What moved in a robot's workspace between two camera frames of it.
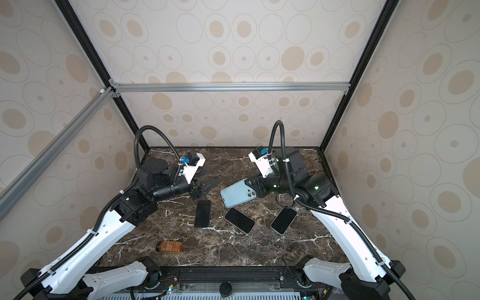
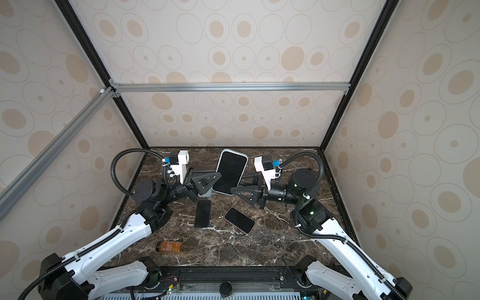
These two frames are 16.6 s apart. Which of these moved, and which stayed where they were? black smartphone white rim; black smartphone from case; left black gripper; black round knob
Moved: black smartphone white rim
Stayed: black round knob; left black gripper; black smartphone from case
